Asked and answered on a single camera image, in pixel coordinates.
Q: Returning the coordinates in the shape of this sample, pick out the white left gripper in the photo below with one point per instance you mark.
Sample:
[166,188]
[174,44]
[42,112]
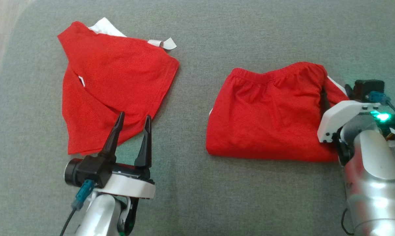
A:
[128,186]

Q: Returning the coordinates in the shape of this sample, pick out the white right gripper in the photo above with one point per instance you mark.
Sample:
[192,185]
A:
[335,114]

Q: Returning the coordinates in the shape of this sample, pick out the red basketball jersey white sleeves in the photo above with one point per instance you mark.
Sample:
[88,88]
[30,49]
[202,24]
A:
[118,72]

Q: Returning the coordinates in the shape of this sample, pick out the red shorts white trim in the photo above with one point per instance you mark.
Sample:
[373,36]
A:
[266,124]

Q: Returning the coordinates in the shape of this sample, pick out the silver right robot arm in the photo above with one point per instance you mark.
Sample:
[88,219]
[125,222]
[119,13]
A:
[374,164]

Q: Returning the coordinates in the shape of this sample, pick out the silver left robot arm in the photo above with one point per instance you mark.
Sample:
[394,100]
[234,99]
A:
[99,213]

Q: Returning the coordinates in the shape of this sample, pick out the grey sofa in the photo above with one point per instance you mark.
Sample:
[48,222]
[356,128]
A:
[197,196]

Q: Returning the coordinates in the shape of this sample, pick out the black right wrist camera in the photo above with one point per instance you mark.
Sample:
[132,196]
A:
[368,86]

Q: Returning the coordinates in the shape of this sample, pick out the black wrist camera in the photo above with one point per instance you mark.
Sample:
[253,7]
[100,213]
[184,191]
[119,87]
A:
[89,170]
[368,86]

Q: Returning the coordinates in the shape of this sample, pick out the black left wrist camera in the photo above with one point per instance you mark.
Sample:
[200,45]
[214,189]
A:
[89,170]

